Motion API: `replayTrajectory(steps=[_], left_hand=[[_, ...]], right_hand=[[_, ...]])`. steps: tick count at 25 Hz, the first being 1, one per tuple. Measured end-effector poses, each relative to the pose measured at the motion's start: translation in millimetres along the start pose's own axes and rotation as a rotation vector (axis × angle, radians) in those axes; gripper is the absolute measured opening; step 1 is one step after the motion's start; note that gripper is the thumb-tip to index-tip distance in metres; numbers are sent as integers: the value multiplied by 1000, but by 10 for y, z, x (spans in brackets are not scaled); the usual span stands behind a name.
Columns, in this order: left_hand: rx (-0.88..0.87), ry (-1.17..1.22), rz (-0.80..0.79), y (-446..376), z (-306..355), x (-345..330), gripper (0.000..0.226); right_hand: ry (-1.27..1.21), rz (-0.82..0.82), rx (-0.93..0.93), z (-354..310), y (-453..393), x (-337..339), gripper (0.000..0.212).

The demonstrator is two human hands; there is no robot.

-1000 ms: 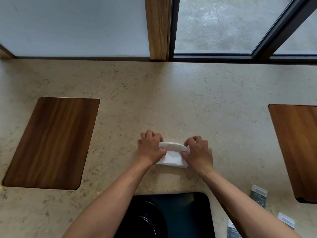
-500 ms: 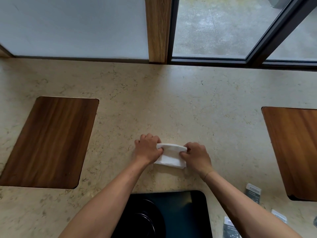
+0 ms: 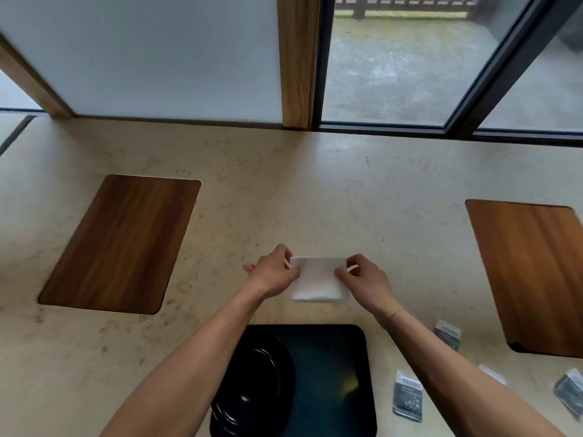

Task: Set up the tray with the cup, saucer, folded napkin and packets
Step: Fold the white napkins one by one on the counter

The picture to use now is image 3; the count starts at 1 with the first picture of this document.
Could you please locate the person's right hand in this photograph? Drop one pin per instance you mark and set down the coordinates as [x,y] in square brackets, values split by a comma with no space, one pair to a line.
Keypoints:
[368,282]

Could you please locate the person's left hand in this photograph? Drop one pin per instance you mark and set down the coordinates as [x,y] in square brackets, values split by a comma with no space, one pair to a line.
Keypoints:
[271,272]

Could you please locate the person's left thumb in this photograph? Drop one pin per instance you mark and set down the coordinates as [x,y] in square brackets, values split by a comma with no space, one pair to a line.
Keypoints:
[293,273]

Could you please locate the person's right thumb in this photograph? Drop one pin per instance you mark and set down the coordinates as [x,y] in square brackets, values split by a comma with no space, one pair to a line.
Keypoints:
[342,275]

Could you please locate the white napkin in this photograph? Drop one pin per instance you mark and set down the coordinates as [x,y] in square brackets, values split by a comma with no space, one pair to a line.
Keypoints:
[317,278]

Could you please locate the person's left forearm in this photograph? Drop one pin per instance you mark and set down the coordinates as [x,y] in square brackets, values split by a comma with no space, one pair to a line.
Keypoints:
[191,368]

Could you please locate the person's right forearm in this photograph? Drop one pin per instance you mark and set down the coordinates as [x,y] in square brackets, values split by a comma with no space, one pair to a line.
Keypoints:
[460,382]

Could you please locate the black square tray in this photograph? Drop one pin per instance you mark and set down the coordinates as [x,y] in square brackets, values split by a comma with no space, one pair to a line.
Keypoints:
[314,382]

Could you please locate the grey sachet packet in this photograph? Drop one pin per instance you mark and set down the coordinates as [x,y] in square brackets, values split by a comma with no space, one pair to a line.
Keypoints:
[407,396]
[447,334]
[569,389]

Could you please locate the black round bowl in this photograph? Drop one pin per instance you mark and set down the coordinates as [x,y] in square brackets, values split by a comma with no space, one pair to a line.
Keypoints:
[255,389]

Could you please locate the wooden placemat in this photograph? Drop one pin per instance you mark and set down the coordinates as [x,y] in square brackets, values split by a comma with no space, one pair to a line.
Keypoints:
[120,243]
[530,275]

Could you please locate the small white packet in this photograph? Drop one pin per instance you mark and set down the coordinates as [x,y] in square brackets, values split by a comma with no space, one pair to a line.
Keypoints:
[492,374]

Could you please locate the wooden railing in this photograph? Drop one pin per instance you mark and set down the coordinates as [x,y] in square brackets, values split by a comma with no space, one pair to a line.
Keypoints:
[405,4]

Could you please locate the wooden post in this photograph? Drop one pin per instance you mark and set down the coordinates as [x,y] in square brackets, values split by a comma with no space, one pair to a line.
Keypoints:
[32,81]
[298,61]

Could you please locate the dark window frame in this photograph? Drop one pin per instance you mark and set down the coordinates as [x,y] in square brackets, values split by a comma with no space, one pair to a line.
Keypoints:
[496,63]

